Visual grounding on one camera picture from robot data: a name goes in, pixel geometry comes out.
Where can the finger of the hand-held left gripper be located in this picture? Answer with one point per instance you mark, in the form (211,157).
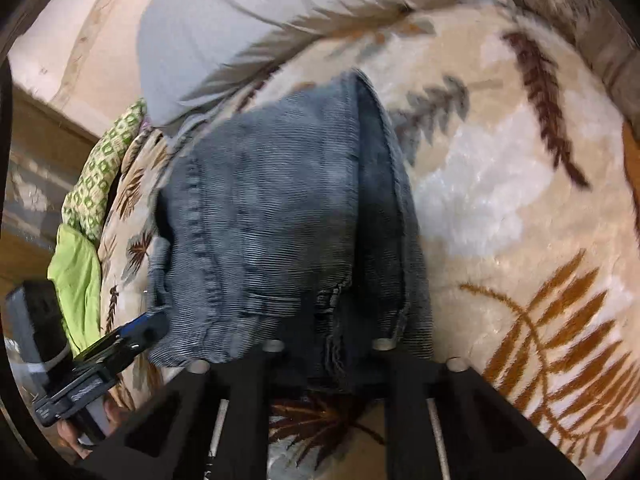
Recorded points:
(142,327)

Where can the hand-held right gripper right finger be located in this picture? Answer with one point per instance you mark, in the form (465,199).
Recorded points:
(405,375)

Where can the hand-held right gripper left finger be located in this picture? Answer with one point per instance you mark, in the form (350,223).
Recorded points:
(250,375)

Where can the grey-blue denim pants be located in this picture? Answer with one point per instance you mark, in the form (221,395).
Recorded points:
(275,210)

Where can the person's left hand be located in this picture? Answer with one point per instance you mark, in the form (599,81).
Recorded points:
(70,437)

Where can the plain lime green cloth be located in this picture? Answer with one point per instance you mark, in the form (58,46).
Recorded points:
(75,270)

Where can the wooden door with glass panel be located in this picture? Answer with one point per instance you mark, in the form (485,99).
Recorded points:
(35,170)

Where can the green diamond-patterned cloth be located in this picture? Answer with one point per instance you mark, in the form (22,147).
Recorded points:
(100,170)

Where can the leaf-print plush blanket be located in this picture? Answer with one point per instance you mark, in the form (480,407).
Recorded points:
(500,185)

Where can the grey pillow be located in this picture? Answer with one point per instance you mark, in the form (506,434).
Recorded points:
(225,20)

